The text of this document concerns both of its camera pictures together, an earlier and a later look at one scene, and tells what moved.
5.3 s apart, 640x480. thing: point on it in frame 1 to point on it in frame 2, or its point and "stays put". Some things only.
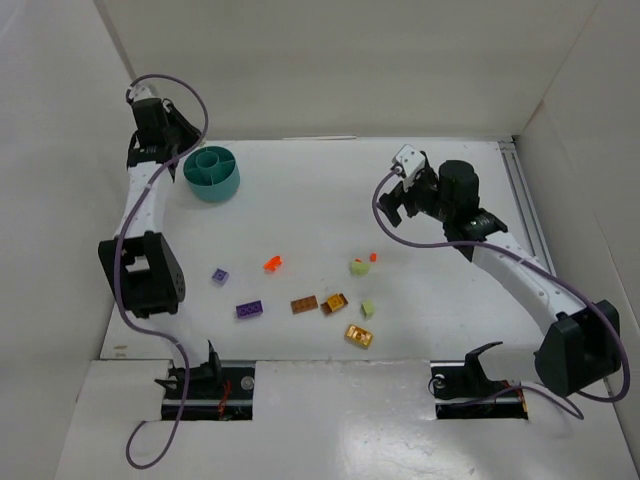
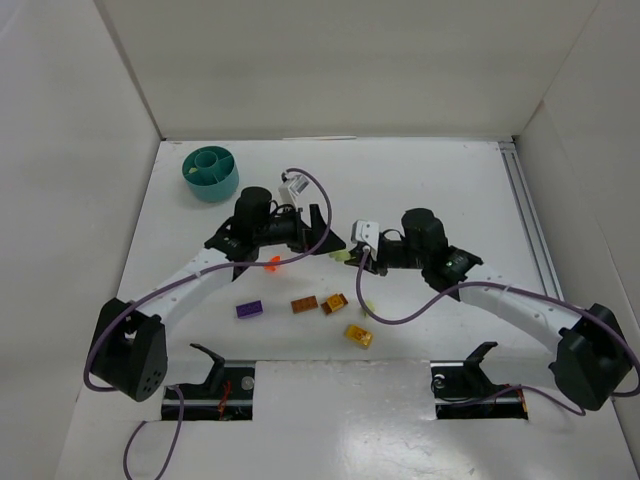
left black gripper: (182, 133) to (308, 235)
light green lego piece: (360, 268) to (340, 256)
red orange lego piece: (272, 263) stays put
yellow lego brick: (359, 336) stays put
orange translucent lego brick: (334, 303) stays put
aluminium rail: (511, 155) stays put
